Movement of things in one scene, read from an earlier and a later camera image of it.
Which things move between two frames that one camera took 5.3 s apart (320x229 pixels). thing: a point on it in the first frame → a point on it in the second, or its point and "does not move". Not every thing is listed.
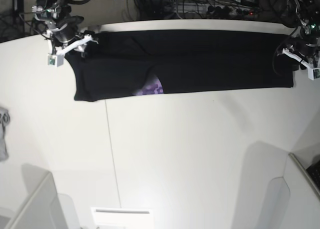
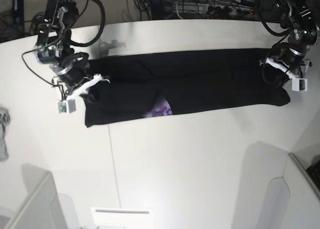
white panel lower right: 293,200 does not move
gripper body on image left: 66,38 → 73,77
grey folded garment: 4,120 does not move
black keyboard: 314,171 does not move
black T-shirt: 116,64 → 157,84
